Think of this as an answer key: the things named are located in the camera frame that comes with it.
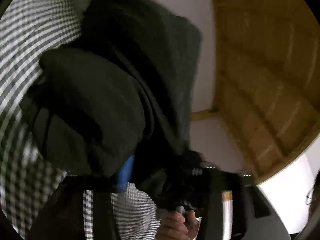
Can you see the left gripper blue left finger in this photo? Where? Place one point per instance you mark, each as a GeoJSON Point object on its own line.
{"type": "Point", "coordinates": [62, 217]}

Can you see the large black jacket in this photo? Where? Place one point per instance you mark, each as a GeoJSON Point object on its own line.
{"type": "Point", "coordinates": [121, 90]}

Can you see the person's hand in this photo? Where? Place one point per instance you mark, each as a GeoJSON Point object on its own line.
{"type": "Point", "coordinates": [177, 226]}

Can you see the black white checkered bedsheet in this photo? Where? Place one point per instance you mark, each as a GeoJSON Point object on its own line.
{"type": "Point", "coordinates": [28, 28]}

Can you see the wooden bunk bed frame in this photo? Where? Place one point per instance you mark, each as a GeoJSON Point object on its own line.
{"type": "Point", "coordinates": [267, 80]}

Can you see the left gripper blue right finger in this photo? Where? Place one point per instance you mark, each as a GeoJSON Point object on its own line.
{"type": "Point", "coordinates": [253, 216]}

